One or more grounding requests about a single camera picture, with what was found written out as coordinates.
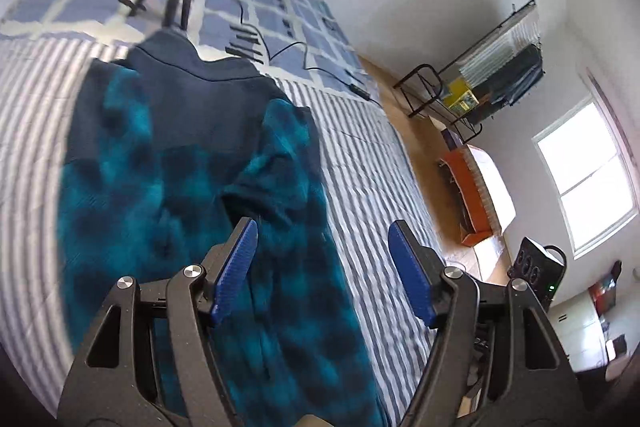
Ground dark box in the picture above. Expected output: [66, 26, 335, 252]
[442, 129, 466, 152]

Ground black cable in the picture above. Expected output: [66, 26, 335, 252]
[197, 0, 383, 105]

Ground striped hanging cloth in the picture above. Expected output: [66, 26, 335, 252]
[457, 9, 541, 80]

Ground blue white striped blanket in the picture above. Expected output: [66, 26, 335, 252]
[0, 34, 446, 427]

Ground black clothes rack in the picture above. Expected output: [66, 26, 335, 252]
[392, 0, 548, 145]

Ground teal plaid fleece garment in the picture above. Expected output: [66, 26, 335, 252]
[57, 29, 391, 427]

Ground dark hanging clothes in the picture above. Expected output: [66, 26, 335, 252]
[482, 44, 546, 108]

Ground yellow crate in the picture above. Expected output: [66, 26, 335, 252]
[442, 79, 481, 112]

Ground white cabinet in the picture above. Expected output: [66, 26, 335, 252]
[550, 292, 608, 375]

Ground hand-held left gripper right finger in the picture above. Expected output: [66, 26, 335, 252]
[388, 219, 586, 427]

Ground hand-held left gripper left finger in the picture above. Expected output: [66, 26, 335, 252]
[57, 217, 259, 427]

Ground orange white covered stool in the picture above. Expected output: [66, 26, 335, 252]
[437, 144, 518, 248]

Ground window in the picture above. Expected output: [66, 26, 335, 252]
[532, 94, 633, 258]

